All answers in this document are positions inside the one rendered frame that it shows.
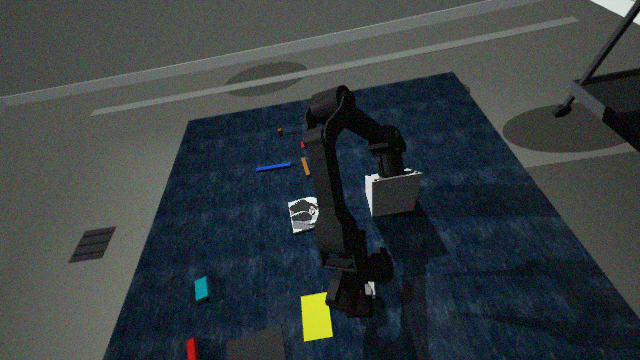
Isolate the orange-brown rectangular bar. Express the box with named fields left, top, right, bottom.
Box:
left=301, top=157, right=311, bottom=177

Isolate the blue rectangular bar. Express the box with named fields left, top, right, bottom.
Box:
left=256, top=163, right=291, bottom=172

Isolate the yellow flat plate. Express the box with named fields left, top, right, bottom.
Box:
left=301, top=292, right=333, bottom=341

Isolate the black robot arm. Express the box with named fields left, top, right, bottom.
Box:
left=302, top=85, right=406, bottom=315

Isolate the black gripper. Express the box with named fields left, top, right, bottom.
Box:
left=344, top=262, right=374, bottom=318

